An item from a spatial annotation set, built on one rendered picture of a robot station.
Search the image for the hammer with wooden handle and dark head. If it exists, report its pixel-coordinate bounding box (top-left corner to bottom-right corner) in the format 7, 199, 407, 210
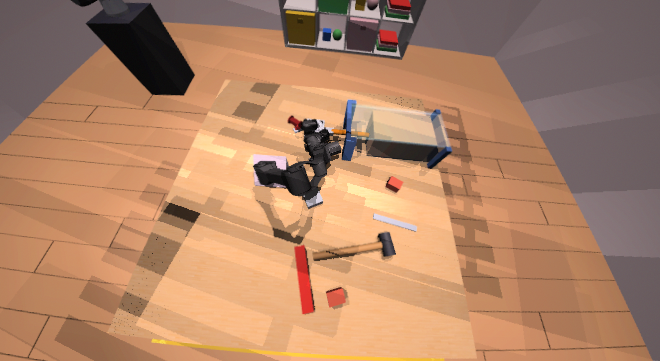
313, 231, 396, 260

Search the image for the white flat bar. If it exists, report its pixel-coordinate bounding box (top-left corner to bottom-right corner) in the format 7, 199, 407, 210
373, 213, 417, 232

